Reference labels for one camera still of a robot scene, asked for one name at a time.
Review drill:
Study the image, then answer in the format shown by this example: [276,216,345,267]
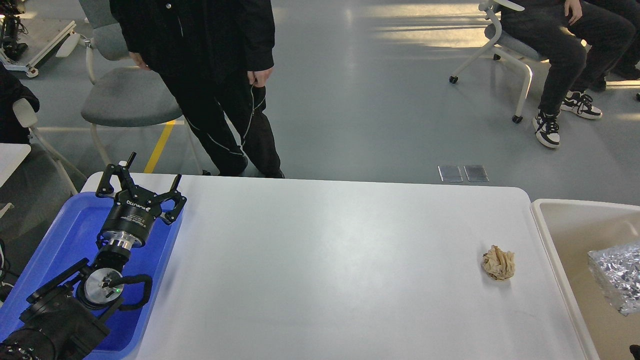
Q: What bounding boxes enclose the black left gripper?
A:
[94,153,187,248]

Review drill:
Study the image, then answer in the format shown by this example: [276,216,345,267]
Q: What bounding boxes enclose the silver foil bag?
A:
[587,241,640,316]

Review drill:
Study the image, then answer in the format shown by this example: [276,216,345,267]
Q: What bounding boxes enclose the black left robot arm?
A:
[1,153,187,360]

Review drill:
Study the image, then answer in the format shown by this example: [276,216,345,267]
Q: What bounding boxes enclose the white robot base cart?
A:
[0,0,77,78]

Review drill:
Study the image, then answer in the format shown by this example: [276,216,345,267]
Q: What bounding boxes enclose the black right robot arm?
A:
[629,344,640,360]

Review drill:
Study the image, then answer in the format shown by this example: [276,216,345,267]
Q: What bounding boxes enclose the blue plastic tray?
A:
[0,193,182,360]

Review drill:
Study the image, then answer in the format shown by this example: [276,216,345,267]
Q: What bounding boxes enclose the white side table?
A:
[0,142,32,187]

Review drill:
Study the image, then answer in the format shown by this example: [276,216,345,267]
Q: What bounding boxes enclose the white chair far left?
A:
[0,65,87,197]

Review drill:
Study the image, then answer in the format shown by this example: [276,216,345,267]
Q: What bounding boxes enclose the person in black clothes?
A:
[109,0,284,179]

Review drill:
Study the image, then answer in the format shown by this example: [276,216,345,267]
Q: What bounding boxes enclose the left metal floor plate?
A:
[438,165,464,183]

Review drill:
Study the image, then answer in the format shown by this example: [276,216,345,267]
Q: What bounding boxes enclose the metal floor plate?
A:
[463,165,490,183]
[438,165,464,183]

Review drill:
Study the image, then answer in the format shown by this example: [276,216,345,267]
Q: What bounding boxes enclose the right metal floor plate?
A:
[463,165,490,183]

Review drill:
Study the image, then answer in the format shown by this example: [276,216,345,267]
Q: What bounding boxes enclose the crumpled brown paper ball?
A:
[482,244,515,281]

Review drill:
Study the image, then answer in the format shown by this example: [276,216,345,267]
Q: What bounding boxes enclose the grey chair right background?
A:
[448,0,547,124]

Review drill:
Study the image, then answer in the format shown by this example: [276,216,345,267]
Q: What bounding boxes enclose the white plastic bin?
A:
[531,199,640,360]

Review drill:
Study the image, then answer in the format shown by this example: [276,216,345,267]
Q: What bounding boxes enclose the seated person black trousers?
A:
[500,0,638,149]

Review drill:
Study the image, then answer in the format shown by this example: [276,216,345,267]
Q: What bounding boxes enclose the grey chair white frame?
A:
[79,0,182,166]

